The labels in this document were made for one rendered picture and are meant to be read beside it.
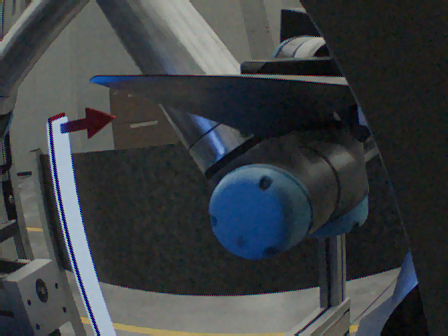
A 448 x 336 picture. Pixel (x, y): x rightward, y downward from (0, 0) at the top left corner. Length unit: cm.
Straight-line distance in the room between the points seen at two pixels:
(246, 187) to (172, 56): 13
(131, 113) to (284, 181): 676
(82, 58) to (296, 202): 962
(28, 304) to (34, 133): 982
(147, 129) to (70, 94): 299
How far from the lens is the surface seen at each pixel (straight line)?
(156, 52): 86
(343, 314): 128
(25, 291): 107
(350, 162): 94
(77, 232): 74
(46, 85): 1064
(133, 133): 757
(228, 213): 83
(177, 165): 257
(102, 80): 60
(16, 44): 115
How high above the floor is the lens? 123
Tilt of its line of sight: 8 degrees down
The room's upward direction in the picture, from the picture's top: 9 degrees counter-clockwise
